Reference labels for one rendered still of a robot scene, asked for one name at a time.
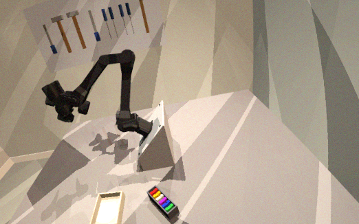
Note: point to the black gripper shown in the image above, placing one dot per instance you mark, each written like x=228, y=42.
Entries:
x=83, y=109

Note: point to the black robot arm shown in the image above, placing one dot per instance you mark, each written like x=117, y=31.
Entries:
x=64, y=101

